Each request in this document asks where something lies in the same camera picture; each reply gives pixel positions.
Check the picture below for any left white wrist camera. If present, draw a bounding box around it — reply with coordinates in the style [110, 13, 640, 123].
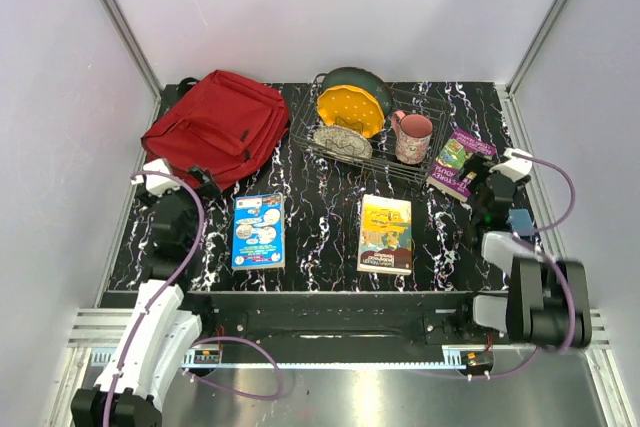
[143, 158, 181, 197]

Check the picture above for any black wire dish rack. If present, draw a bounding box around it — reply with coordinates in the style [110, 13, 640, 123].
[291, 72, 451, 185]

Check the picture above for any yellow dotted plate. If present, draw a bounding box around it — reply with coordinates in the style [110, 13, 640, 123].
[317, 84, 385, 138]

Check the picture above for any blue card wallet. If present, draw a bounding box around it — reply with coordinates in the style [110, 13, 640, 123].
[508, 209, 535, 238]

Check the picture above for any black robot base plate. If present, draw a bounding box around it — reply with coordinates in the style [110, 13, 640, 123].
[182, 292, 506, 345]

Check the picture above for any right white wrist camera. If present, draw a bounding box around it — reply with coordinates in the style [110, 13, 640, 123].
[489, 148, 533, 182]

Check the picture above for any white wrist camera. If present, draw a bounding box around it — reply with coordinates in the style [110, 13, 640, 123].
[143, 158, 181, 197]
[489, 148, 533, 182]

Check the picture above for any purple treehouse paperback book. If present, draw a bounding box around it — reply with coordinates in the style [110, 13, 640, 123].
[427, 128, 496, 202]

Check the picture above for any grey patterned small plate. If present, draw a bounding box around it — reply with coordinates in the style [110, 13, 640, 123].
[313, 125, 373, 162]

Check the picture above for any pink patterned mug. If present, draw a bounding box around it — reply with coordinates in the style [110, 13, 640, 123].
[391, 110, 433, 165]

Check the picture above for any aluminium frame rail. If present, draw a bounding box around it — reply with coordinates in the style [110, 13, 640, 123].
[100, 0, 162, 98]

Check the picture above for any dark green plate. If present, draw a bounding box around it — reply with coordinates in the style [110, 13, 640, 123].
[321, 67, 394, 116]

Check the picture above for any blue comic paperback book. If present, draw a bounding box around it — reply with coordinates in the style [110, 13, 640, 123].
[230, 193, 285, 271]

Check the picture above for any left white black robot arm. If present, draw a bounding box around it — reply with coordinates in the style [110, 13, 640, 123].
[70, 159, 216, 426]

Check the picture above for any red student backpack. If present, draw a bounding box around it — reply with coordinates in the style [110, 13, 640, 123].
[141, 70, 290, 191]

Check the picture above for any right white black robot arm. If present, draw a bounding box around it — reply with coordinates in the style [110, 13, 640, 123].
[453, 148, 592, 352]

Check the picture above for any yellow paperback book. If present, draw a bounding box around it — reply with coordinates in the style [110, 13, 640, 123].
[357, 194, 413, 276]

